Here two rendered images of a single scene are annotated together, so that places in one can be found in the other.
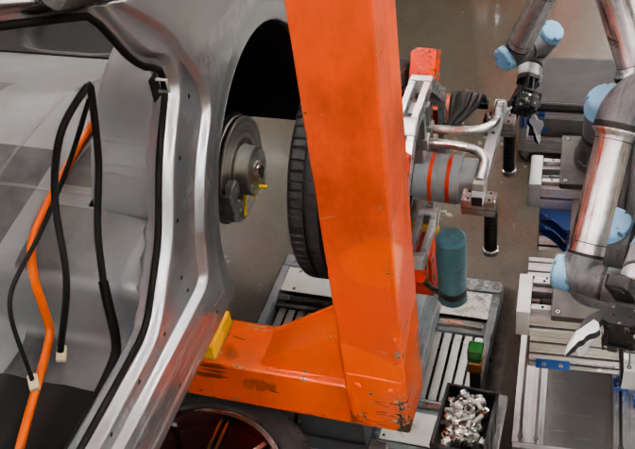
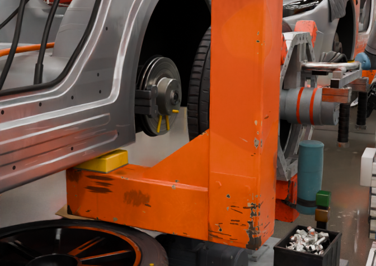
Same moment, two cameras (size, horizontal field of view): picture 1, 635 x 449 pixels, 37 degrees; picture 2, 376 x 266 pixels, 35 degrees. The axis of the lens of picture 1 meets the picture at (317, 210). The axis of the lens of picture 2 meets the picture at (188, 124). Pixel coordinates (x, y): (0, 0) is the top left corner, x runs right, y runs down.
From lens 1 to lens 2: 1.41 m
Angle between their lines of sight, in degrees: 31
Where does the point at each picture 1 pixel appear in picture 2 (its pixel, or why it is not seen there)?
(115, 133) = (81, 5)
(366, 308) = (236, 86)
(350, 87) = not seen: outside the picture
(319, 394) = (184, 204)
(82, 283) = (24, 76)
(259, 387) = (136, 200)
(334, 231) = not seen: outside the picture
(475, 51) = (340, 182)
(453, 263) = (311, 162)
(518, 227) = (365, 255)
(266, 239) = not seen: hidden behind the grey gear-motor
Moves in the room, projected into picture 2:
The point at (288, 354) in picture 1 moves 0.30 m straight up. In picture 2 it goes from (166, 162) to (166, 64)
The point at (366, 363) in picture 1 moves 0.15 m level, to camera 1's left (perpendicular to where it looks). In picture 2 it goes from (228, 157) to (176, 155)
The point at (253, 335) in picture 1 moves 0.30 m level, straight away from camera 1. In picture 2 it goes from (142, 169) to (141, 148)
